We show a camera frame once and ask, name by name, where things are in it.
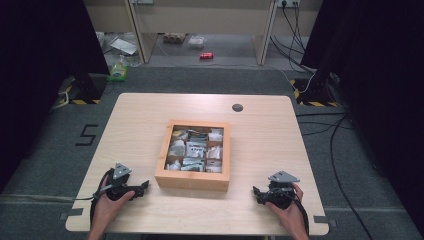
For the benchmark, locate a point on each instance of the wooden compartment box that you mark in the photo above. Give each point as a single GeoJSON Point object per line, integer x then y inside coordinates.
{"type": "Point", "coordinates": [193, 180]}

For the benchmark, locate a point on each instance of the black stand base hazard tape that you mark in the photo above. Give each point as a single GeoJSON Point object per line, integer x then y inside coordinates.
{"type": "Point", "coordinates": [315, 95]}
{"type": "Point", "coordinates": [83, 91]}

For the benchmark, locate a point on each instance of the beige wooden desk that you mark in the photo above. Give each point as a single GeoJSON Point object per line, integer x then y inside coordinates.
{"type": "Point", "coordinates": [200, 20]}

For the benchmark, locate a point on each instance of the pile of small packets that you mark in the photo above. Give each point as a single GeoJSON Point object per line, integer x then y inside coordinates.
{"type": "Point", "coordinates": [195, 150]}

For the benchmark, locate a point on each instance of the person's left hand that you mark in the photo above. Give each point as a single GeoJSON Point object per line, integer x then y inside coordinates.
{"type": "Point", "coordinates": [108, 208]}

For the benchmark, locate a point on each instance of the white wall socket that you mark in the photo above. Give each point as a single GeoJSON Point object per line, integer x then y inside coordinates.
{"type": "Point", "coordinates": [288, 2]}

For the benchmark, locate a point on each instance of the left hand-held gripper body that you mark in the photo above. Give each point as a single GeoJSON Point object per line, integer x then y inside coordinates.
{"type": "Point", "coordinates": [117, 186]}

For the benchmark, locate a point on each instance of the clear plastic bag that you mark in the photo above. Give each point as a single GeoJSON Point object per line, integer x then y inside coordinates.
{"type": "Point", "coordinates": [196, 41]}

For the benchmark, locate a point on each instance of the brown cardboard carton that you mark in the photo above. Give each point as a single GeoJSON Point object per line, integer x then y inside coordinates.
{"type": "Point", "coordinates": [174, 37]}

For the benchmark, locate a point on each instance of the black curtain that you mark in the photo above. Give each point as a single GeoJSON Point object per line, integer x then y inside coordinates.
{"type": "Point", "coordinates": [43, 66]}
{"type": "Point", "coordinates": [376, 83]}

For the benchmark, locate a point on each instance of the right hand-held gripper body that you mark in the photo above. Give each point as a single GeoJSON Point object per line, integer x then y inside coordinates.
{"type": "Point", "coordinates": [280, 193]}

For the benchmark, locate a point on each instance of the person's right hand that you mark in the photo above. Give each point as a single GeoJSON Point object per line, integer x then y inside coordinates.
{"type": "Point", "coordinates": [290, 213]}

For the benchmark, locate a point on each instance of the red can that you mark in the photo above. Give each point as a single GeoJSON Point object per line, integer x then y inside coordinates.
{"type": "Point", "coordinates": [206, 55]}

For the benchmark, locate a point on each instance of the white plastic sheet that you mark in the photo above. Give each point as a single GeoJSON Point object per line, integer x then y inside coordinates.
{"type": "Point", "coordinates": [124, 45]}

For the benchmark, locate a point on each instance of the green plastic packet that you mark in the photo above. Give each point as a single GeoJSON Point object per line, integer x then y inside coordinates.
{"type": "Point", "coordinates": [117, 71]}

